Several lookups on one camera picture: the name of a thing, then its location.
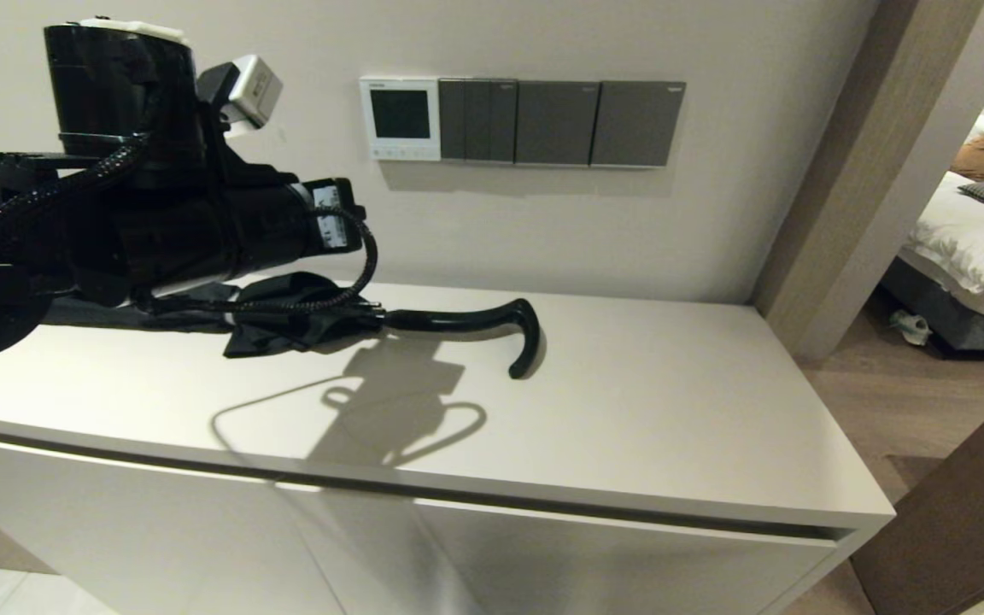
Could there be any grey triple rocker wall switch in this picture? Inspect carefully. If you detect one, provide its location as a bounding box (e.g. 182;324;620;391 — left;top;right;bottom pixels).
438;79;518;165

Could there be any white slipper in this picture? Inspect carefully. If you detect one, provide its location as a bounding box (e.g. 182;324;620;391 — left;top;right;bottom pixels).
888;309;934;349

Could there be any dark grey bed base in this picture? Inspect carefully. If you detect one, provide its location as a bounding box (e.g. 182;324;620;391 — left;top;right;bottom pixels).
879;259;984;356

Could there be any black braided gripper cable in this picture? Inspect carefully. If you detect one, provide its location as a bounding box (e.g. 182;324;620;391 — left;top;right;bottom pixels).
133;205;379;315

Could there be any dark brown wooden door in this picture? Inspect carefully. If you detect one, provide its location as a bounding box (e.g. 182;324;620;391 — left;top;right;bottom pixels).
849;372;984;615

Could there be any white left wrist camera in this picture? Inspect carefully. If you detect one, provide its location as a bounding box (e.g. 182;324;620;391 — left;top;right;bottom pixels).
197;54;284;139

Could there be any wood veneer door frame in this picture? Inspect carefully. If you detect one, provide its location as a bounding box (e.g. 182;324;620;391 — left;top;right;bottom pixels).
750;0;984;364

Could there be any white bed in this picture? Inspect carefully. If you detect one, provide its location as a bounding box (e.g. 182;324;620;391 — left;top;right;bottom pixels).
898;169;984;330

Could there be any white wall thermostat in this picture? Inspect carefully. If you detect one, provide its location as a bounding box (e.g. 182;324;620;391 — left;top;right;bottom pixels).
359;76;442;162

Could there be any white cabinet door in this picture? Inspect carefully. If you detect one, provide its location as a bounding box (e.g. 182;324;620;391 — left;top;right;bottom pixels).
278;483;840;615
0;434;348;615

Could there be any white sideboard cabinet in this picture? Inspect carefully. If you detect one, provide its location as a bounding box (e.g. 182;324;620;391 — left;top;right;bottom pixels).
0;273;896;615

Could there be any black umbrella with curved handle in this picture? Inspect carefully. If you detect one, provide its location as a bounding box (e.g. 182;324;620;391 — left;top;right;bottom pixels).
39;272;542;379

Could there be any grey single rocker wall switch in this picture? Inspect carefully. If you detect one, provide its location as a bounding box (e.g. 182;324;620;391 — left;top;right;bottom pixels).
590;80;687;168
514;80;601;167

